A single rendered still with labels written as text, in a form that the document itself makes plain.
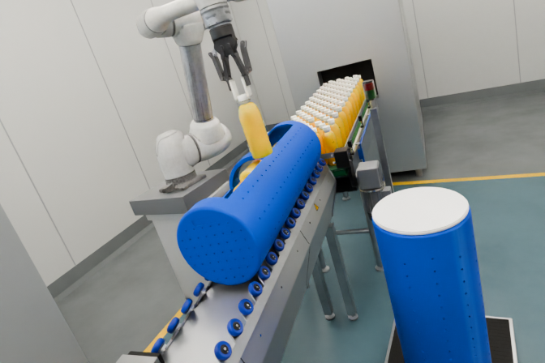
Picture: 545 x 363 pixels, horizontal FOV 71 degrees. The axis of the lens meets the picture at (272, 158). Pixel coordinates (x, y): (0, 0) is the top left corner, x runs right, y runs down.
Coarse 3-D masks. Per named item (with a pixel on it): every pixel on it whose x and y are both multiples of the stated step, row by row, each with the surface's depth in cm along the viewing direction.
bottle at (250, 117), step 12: (240, 108) 123; (252, 108) 123; (240, 120) 125; (252, 120) 123; (252, 132) 124; (264, 132) 125; (252, 144) 125; (264, 144) 125; (252, 156) 128; (264, 156) 126
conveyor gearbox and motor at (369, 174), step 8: (376, 160) 206; (360, 168) 203; (368, 168) 200; (376, 168) 198; (360, 176) 202; (368, 176) 200; (376, 176) 199; (360, 184) 204; (368, 184) 202; (376, 184) 201; (384, 184) 205; (368, 192) 203; (376, 192) 204; (384, 192) 204; (368, 200) 207; (376, 200) 205; (368, 208) 210; (368, 216) 214
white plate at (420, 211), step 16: (400, 192) 128; (416, 192) 125; (432, 192) 122; (448, 192) 119; (384, 208) 121; (400, 208) 118; (416, 208) 115; (432, 208) 113; (448, 208) 110; (464, 208) 108; (384, 224) 112; (400, 224) 110; (416, 224) 107; (432, 224) 105; (448, 224) 103
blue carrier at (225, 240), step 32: (288, 128) 187; (288, 160) 149; (256, 192) 123; (288, 192) 137; (192, 224) 115; (224, 224) 111; (256, 224) 113; (192, 256) 120; (224, 256) 116; (256, 256) 112
